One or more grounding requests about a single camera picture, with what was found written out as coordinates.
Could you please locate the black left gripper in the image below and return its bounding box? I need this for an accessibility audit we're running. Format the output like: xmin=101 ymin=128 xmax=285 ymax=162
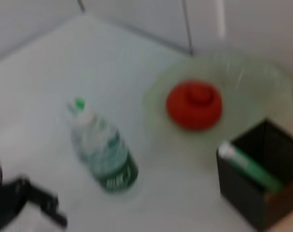
xmin=0 ymin=177 xmax=67 ymax=232

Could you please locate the green-label water bottle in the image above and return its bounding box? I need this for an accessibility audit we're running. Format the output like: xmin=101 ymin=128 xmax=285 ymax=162
xmin=66 ymin=96 xmax=139 ymax=195

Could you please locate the red-orange fruit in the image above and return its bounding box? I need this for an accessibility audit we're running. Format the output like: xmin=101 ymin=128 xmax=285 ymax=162
xmin=166 ymin=80 xmax=222 ymax=131

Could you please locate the green pen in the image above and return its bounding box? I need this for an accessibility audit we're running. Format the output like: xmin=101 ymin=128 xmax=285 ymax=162
xmin=218 ymin=142 xmax=284 ymax=193

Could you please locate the black mesh pen holder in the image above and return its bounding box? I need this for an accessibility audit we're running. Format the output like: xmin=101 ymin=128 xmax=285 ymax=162
xmin=216 ymin=119 xmax=293 ymax=232

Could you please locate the green glass fruit plate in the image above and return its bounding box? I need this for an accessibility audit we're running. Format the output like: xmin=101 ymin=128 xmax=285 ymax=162
xmin=143 ymin=54 xmax=293 ymax=147

